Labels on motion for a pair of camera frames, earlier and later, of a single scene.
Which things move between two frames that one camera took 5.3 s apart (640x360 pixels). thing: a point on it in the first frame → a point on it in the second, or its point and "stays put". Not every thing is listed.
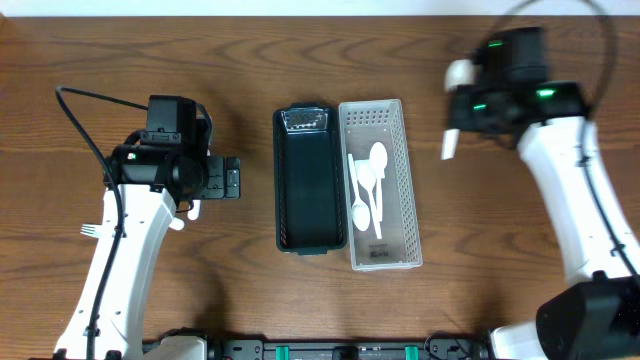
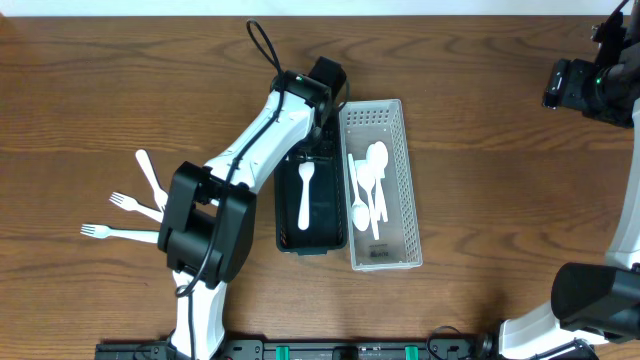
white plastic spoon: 378,167 stays put
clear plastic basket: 363,124 stays put
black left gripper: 223,178 → 310,151
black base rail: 433,347 stays put
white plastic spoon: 360,212 stays put
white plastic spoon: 458,73 → 371,167
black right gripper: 459,111 → 574,89
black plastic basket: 310,178 stays put
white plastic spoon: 367,183 stays put
